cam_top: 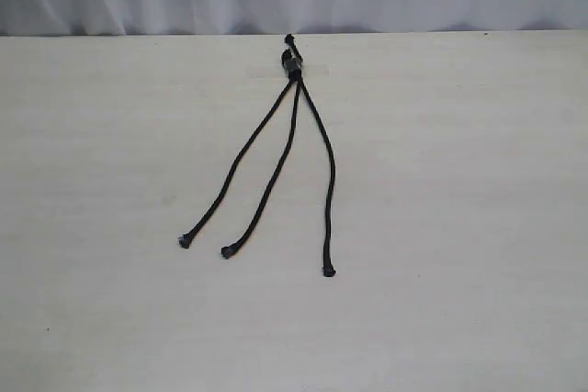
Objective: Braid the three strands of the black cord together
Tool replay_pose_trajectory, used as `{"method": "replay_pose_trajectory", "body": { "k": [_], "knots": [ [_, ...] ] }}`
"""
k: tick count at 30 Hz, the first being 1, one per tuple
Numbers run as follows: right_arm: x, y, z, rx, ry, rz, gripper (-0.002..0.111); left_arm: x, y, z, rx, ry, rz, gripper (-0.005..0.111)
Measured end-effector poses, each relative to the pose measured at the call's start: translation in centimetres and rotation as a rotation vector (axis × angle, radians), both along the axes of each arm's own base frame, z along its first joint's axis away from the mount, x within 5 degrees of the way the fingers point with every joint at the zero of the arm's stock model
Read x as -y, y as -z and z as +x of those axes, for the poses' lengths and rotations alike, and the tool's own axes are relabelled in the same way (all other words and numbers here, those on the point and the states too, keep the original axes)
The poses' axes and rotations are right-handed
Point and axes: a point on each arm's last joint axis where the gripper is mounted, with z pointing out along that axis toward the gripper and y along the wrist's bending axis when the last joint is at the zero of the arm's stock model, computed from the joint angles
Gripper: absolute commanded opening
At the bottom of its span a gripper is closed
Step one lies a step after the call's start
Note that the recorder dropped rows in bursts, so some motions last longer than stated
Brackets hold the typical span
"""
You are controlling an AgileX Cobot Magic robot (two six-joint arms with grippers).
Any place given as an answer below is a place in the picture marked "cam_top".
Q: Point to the clear tape strip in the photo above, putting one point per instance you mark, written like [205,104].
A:
[277,71]

